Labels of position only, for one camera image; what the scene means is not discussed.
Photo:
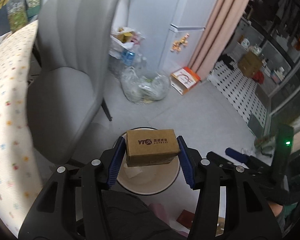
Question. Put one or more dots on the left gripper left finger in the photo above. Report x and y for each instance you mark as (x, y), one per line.
(70, 205)

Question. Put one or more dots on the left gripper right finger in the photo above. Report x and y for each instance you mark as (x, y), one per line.
(248, 215)

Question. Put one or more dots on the brown cardboard box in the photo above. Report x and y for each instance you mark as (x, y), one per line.
(146, 147)

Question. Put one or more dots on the clear plastic trash bag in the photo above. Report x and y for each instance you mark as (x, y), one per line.
(143, 87)

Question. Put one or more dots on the right hand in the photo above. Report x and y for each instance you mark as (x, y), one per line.
(276, 208)

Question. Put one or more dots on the floral cream tablecloth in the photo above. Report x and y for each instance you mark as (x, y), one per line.
(20, 182)

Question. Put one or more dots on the orange white box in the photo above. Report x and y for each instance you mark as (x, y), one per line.
(184, 80)

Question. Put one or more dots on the white bag of recyclables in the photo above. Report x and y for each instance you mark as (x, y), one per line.
(124, 49)

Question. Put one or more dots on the grey upholstered chair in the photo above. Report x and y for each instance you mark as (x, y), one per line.
(73, 41)

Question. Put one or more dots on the pink curtain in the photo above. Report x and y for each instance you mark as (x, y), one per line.
(221, 24)

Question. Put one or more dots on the white refrigerator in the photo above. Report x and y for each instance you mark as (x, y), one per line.
(168, 30)

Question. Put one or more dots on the tall tea bottle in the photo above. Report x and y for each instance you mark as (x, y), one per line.
(16, 13)

